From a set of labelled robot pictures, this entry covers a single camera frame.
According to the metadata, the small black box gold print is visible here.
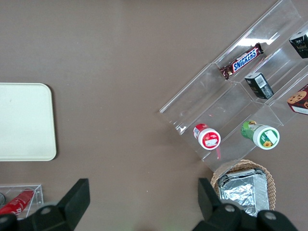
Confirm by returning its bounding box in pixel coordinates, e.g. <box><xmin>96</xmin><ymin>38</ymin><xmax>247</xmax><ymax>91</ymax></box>
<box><xmin>288</xmin><ymin>31</ymin><xmax>308</xmax><ymax>59</ymax></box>

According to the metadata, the aluminium foil container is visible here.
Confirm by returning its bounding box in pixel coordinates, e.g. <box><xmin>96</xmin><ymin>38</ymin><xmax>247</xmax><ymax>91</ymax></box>
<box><xmin>217</xmin><ymin>168</ymin><xmax>270</xmax><ymax>218</ymax></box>

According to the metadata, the Snickers chocolate bar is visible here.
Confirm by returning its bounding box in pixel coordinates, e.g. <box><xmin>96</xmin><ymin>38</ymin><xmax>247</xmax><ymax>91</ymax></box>
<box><xmin>218</xmin><ymin>42</ymin><xmax>265</xmax><ymax>80</ymax></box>

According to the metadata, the red yogurt cup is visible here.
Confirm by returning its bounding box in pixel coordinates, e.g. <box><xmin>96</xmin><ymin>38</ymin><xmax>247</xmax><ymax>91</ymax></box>
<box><xmin>192</xmin><ymin>123</ymin><xmax>221</xmax><ymax>150</ymax></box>

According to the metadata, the cream rectangular plastic tray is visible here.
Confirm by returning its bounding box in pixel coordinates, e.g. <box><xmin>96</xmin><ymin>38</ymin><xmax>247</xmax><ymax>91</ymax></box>
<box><xmin>0</xmin><ymin>83</ymin><xmax>57</xmax><ymax>162</ymax></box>

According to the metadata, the small black box with barcode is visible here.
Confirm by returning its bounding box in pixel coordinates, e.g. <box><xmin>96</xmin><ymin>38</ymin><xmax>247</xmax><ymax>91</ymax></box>
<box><xmin>244</xmin><ymin>72</ymin><xmax>275</xmax><ymax>100</ymax></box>

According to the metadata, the red cola bottle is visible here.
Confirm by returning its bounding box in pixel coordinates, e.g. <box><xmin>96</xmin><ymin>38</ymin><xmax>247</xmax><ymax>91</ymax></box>
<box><xmin>0</xmin><ymin>189</ymin><xmax>35</xmax><ymax>217</ymax></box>

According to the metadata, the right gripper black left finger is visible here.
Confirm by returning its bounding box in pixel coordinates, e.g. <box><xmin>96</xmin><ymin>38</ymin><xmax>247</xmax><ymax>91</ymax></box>
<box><xmin>0</xmin><ymin>178</ymin><xmax>90</xmax><ymax>231</ymax></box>

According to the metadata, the green yogurt cup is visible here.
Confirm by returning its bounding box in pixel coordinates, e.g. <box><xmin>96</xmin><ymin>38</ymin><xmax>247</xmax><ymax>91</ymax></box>
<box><xmin>240</xmin><ymin>119</ymin><xmax>281</xmax><ymax>150</ymax></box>

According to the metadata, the small wicker basket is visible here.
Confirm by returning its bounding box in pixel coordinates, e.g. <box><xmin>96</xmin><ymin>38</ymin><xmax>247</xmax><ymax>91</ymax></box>
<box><xmin>210</xmin><ymin>159</ymin><xmax>276</xmax><ymax>213</ymax></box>

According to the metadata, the clear acrylic tiered display stand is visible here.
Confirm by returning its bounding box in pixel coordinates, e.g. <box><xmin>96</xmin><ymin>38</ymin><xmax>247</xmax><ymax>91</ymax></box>
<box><xmin>158</xmin><ymin>0</ymin><xmax>308</xmax><ymax>172</ymax></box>

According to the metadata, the dark red cookie box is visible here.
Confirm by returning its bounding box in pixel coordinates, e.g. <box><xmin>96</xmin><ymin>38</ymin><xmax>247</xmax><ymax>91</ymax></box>
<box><xmin>286</xmin><ymin>83</ymin><xmax>308</xmax><ymax>115</ymax></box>

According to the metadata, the clear acrylic bottle rack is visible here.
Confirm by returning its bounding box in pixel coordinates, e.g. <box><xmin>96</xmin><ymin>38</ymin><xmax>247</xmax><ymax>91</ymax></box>
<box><xmin>0</xmin><ymin>184</ymin><xmax>44</xmax><ymax>220</ymax></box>

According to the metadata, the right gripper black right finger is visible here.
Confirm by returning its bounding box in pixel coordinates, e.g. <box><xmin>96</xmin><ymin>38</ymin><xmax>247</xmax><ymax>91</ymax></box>
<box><xmin>192</xmin><ymin>178</ymin><xmax>299</xmax><ymax>231</ymax></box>

